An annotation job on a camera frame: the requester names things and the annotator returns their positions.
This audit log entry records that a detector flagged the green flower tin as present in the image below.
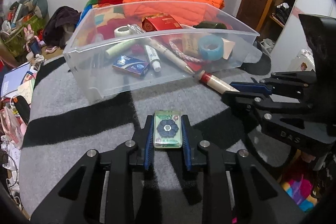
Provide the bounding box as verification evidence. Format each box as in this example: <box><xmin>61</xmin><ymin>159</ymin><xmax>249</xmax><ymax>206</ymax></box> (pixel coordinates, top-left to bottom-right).
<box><xmin>153</xmin><ymin>110</ymin><xmax>182</xmax><ymax>149</ymax></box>

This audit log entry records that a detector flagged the beige cylinder with red band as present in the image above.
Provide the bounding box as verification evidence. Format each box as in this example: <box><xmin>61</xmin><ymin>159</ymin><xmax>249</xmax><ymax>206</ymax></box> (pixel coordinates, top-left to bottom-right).
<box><xmin>198</xmin><ymin>71</ymin><xmax>239</xmax><ymax>94</ymax></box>

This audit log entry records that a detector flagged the beige tube with white cap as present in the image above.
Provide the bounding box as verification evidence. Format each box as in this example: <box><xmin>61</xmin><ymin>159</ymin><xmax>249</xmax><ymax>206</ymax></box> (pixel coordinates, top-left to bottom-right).
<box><xmin>222</xmin><ymin>38</ymin><xmax>235</xmax><ymax>60</ymax></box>

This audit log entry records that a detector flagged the blue tape roll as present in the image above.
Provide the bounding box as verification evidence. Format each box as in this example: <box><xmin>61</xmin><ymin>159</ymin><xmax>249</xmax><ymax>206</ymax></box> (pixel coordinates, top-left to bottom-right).
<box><xmin>198</xmin><ymin>35</ymin><xmax>224</xmax><ymax>61</ymax></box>

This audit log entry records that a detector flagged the beige pen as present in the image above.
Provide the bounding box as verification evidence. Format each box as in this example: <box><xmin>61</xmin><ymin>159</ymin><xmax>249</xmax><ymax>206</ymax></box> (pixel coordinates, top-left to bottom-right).
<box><xmin>144</xmin><ymin>38</ymin><xmax>195</xmax><ymax>75</ymax></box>

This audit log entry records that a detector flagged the wooden block stamp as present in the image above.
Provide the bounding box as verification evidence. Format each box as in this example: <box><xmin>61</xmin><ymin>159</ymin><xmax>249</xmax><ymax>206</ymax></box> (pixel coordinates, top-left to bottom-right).
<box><xmin>182</xmin><ymin>35</ymin><xmax>199</xmax><ymax>58</ymax></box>

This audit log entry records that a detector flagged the white cream tube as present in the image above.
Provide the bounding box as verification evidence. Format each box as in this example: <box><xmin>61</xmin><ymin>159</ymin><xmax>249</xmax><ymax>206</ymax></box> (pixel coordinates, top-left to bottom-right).
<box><xmin>144</xmin><ymin>45</ymin><xmax>161</xmax><ymax>72</ymax></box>

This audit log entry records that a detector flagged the blue staples box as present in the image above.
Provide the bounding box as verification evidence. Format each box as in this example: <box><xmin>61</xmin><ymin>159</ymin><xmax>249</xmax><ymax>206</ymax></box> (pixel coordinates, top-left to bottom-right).
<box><xmin>112</xmin><ymin>55</ymin><xmax>149</xmax><ymax>77</ymax></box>

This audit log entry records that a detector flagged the pink white braided rope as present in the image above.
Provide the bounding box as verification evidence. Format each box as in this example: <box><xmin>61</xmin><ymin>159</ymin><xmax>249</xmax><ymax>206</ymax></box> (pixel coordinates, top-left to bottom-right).
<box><xmin>168</xmin><ymin>39</ymin><xmax>211</xmax><ymax>64</ymax></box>

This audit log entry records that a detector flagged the pale green tube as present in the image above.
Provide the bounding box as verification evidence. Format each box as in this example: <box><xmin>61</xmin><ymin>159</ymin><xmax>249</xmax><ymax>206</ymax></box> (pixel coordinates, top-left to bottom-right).
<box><xmin>105</xmin><ymin>40</ymin><xmax>135</xmax><ymax>59</ymax></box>

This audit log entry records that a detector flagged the clear plastic bin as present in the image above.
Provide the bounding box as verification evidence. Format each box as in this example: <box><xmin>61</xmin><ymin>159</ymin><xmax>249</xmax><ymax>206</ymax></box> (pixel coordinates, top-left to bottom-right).
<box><xmin>64</xmin><ymin>1</ymin><xmax>261</xmax><ymax>103</ymax></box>

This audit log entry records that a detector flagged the red snack packet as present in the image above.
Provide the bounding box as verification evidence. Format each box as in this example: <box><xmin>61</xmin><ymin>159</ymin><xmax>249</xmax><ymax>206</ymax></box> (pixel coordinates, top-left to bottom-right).
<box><xmin>142</xmin><ymin>14</ymin><xmax>182</xmax><ymax>32</ymax></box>

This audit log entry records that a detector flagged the white tape roll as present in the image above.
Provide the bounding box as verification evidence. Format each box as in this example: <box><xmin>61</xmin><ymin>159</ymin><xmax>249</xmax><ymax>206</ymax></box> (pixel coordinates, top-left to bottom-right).
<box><xmin>114</xmin><ymin>26</ymin><xmax>133</xmax><ymax>38</ymax></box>

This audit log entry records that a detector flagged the grey and black blanket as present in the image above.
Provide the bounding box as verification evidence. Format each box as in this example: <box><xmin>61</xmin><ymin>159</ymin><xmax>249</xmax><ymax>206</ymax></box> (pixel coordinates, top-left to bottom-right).
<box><xmin>19</xmin><ymin>57</ymin><xmax>290</xmax><ymax>223</ymax></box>

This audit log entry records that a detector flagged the orange puffer jacket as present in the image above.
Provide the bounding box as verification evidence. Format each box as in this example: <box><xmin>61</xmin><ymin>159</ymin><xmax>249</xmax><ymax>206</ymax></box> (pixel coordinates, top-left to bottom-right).
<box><xmin>122</xmin><ymin>0</ymin><xmax>225</xmax><ymax>26</ymax></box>

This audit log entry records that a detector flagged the colourful patchwork blanket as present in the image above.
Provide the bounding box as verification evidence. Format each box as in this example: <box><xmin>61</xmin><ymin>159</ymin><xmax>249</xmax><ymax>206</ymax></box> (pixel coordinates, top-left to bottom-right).
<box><xmin>75</xmin><ymin>0</ymin><xmax>152</xmax><ymax>46</ymax></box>

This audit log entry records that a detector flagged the blue white notebook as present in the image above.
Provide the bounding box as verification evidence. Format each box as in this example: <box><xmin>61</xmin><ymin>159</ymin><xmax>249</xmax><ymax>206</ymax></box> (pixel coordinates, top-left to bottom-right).
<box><xmin>1</xmin><ymin>63</ymin><xmax>30</xmax><ymax>97</ymax></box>

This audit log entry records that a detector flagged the pink bunny doll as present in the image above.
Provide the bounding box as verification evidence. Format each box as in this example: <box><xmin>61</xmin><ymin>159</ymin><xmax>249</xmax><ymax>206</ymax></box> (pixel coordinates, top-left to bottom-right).
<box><xmin>23</xmin><ymin>24</ymin><xmax>45</xmax><ymax>63</ymax></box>

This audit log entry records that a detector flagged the dark purple clothing pile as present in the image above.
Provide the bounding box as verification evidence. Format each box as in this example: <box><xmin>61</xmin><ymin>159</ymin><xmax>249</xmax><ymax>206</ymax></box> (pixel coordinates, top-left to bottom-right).
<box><xmin>43</xmin><ymin>6</ymin><xmax>81</xmax><ymax>49</ymax></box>

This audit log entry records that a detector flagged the green storage basket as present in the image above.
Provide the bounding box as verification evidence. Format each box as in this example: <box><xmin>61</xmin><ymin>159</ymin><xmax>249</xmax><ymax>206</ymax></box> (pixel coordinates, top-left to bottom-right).
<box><xmin>1</xmin><ymin>15</ymin><xmax>46</xmax><ymax>57</ymax></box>

